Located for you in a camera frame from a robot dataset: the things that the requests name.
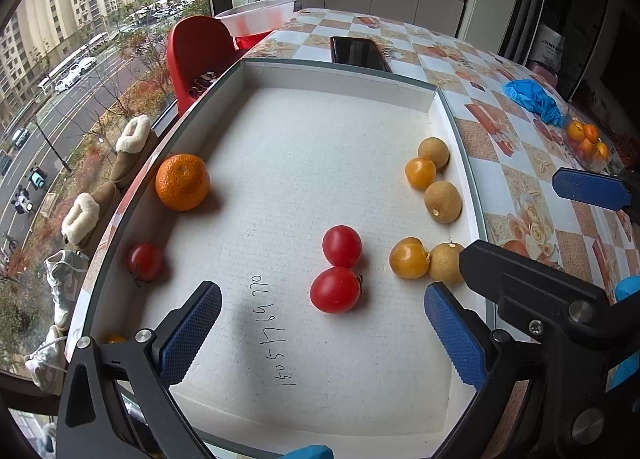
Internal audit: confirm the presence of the white plastic basin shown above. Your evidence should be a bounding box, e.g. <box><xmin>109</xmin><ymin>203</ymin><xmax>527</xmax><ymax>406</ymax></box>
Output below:
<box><xmin>215</xmin><ymin>0</ymin><xmax>298</xmax><ymax>38</ymax></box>

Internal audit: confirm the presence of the yellow cherry tomato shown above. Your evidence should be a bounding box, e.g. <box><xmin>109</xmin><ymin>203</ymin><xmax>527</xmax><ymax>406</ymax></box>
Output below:
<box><xmin>390</xmin><ymin>237</ymin><xmax>431</xmax><ymax>279</ymax></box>
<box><xmin>405</xmin><ymin>156</ymin><xmax>437</xmax><ymax>191</ymax></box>

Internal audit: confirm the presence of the red chair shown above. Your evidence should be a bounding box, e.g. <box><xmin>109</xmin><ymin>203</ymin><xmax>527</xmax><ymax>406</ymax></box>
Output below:
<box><xmin>166</xmin><ymin>16</ymin><xmax>270</xmax><ymax>116</ymax></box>

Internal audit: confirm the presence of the white sneaker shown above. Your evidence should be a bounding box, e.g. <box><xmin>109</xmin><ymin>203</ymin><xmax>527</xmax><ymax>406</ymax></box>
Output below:
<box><xmin>25</xmin><ymin>325</ymin><xmax>67</xmax><ymax>395</ymax></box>
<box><xmin>43</xmin><ymin>249</ymin><xmax>89</xmax><ymax>332</ymax></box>

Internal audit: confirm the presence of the brown longan fruit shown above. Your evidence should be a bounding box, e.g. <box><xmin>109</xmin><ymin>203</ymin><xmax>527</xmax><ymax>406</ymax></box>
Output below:
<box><xmin>424</xmin><ymin>180</ymin><xmax>462</xmax><ymax>224</ymax></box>
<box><xmin>418</xmin><ymin>137</ymin><xmax>450</xmax><ymax>170</ymax></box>
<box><xmin>430</xmin><ymin>242</ymin><xmax>464</xmax><ymax>288</ymax></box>

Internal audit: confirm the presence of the glass fruit bowl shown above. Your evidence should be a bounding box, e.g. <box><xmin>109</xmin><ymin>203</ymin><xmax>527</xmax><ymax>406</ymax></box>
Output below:
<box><xmin>563</xmin><ymin>107</ymin><xmax>624</xmax><ymax>175</ymax></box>

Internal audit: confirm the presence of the white tray box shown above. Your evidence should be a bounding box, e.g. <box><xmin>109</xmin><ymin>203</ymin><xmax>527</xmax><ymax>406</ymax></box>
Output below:
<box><xmin>77</xmin><ymin>60</ymin><xmax>484</xmax><ymax>458</ymax></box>

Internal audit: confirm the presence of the tan fleece boot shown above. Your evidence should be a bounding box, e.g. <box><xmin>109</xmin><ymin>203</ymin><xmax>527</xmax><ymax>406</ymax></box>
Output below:
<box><xmin>61</xmin><ymin>182</ymin><xmax>120</xmax><ymax>259</ymax></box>
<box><xmin>110</xmin><ymin>114</ymin><xmax>158</xmax><ymax>191</ymax></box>

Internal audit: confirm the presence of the small yellow tomato in tray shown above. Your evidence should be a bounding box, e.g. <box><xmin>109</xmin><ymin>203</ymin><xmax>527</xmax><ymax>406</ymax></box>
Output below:
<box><xmin>106</xmin><ymin>335</ymin><xmax>126</xmax><ymax>344</ymax></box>

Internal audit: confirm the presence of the white paper bag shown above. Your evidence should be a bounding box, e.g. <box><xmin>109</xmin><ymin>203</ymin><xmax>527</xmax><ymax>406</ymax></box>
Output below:
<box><xmin>528</xmin><ymin>23</ymin><xmax>565</xmax><ymax>73</ymax></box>

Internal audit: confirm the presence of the black smartphone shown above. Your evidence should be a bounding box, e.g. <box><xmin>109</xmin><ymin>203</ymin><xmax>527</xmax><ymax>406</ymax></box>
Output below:
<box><xmin>330</xmin><ymin>36</ymin><xmax>390</xmax><ymax>72</ymax></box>

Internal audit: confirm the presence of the mandarin in bowl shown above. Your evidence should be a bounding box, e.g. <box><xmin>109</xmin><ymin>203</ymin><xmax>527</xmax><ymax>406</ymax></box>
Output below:
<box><xmin>576</xmin><ymin>138</ymin><xmax>596</xmax><ymax>161</ymax></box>
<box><xmin>596</xmin><ymin>141</ymin><xmax>610</xmax><ymax>161</ymax></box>
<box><xmin>584</xmin><ymin>124</ymin><xmax>599</xmax><ymax>144</ymax></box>
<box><xmin>566</xmin><ymin>120</ymin><xmax>586</xmax><ymax>144</ymax></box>

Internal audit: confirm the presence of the red tomato in tray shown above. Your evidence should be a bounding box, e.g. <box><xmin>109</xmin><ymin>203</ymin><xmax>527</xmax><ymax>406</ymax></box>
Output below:
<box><xmin>127</xmin><ymin>242</ymin><xmax>164</xmax><ymax>283</ymax></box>

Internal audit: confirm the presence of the blue crumpled glove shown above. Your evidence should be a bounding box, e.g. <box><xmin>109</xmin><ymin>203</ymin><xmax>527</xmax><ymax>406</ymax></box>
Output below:
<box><xmin>503</xmin><ymin>80</ymin><xmax>565</xmax><ymax>128</ymax></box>

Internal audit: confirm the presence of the orange mandarin in tray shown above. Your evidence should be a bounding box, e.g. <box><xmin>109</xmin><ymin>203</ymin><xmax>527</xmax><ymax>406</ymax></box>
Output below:
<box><xmin>155</xmin><ymin>153</ymin><xmax>210</xmax><ymax>212</ymax></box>

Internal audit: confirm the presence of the red cherry tomato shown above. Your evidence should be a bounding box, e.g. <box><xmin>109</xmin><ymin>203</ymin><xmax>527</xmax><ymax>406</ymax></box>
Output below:
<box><xmin>322</xmin><ymin>225</ymin><xmax>362</xmax><ymax>268</ymax></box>
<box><xmin>309</xmin><ymin>267</ymin><xmax>361</xmax><ymax>314</ymax></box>

